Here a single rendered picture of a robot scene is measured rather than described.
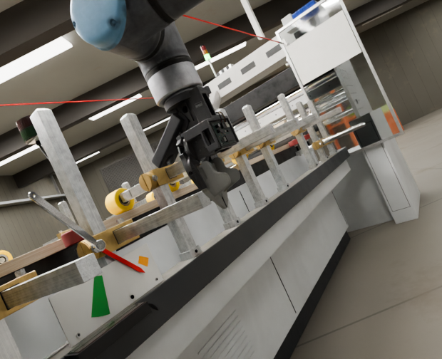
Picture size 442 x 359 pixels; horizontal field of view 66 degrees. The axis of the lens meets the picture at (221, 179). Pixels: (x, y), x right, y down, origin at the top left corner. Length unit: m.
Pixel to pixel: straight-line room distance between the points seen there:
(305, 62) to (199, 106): 2.31
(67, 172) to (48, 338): 0.40
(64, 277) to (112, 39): 0.32
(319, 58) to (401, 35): 10.66
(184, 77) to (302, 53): 2.32
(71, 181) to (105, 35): 0.40
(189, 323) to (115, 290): 0.25
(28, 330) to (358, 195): 2.58
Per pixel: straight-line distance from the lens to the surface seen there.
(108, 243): 0.81
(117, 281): 0.80
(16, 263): 0.95
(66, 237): 0.92
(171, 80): 0.60
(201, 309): 1.00
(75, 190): 0.81
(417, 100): 13.11
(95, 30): 0.52
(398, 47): 13.27
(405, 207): 2.89
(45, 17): 4.18
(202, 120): 0.59
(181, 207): 0.66
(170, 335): 0.91
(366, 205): 3.05
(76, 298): 0.75
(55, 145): 0.83
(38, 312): 0.96
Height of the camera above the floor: 0.86
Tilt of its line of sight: level
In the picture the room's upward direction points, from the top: 25 degrees counter-clockwise
